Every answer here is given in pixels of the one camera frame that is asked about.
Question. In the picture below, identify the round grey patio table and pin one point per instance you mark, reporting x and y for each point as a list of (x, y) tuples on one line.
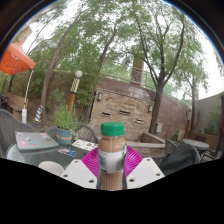
[(196, 144)]

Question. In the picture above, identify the tall tree, dark forked trunk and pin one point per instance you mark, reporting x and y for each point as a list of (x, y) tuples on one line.
[(156, 106)]

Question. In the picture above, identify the tall tree, leaning pale trunk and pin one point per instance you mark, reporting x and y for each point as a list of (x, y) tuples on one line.
[(46, 96)]

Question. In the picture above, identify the green-capped brown drink bottle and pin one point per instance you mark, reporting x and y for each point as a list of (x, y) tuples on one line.
[(112, 146)]

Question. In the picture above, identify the grey laptop with stickers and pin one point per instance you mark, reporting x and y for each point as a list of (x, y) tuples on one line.
[(35, 140)]

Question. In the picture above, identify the grey patio chair under jacket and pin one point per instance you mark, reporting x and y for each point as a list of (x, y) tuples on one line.
[(156, 158)]

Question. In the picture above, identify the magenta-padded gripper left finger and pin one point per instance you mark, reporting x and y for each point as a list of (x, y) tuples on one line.
[(78, 172)]

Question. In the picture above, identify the dark wall lantern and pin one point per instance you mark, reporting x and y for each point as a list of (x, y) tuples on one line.
[(150, 108), (99, 96)]

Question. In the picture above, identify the dark mesh patio chair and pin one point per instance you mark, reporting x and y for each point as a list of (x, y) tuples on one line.
[(172, 146)]

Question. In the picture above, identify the grey wall utility box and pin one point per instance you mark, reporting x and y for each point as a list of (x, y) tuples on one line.
[(159, 127)]

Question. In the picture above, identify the black metal patio chair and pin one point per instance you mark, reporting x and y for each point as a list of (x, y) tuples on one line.
[(215, 151)]

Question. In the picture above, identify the white printed paper booklet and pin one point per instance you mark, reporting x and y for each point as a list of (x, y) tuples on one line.
[(85, 145)]

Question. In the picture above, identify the black jacket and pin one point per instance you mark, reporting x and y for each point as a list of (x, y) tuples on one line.
[(181, 160)]

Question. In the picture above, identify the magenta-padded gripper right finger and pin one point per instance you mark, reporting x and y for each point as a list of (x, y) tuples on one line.
[(146, 170)]

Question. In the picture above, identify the blue yellow striped cone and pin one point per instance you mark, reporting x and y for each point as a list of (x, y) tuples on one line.
[(38, 114)]

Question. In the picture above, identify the green plant in blue pot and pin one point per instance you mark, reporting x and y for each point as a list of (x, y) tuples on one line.
[(65, 123)]

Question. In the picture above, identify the orange patio umbrella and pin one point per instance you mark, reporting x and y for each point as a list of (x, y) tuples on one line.
[(15, 60)]

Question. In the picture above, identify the colourful sticker sheet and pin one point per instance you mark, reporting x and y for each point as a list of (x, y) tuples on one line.
[(67, 152)]

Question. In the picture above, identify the wooden lamp post, white globe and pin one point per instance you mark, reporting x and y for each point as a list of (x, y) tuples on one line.
[(74, 90)]

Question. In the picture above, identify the white ceramic mug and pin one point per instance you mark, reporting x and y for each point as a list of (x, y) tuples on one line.
[(51, 167)]

